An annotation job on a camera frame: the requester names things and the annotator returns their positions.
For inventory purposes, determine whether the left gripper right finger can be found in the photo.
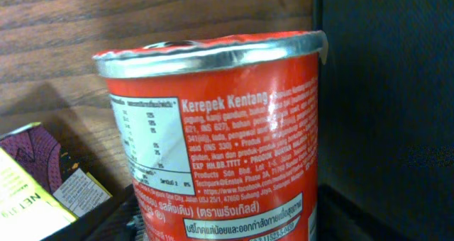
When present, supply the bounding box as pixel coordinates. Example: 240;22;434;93
317;184;401;241

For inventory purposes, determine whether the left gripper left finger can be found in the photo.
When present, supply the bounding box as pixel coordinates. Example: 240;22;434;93
86;184;145;241

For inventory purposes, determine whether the green yellow carton box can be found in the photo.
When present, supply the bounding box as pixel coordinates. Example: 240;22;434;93
1;122;111;240

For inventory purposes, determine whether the red potato chips can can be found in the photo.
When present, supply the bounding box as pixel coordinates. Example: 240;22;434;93
94;30;328;240

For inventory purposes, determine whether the black open gift box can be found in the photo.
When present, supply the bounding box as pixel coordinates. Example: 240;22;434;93
316;0;453;240

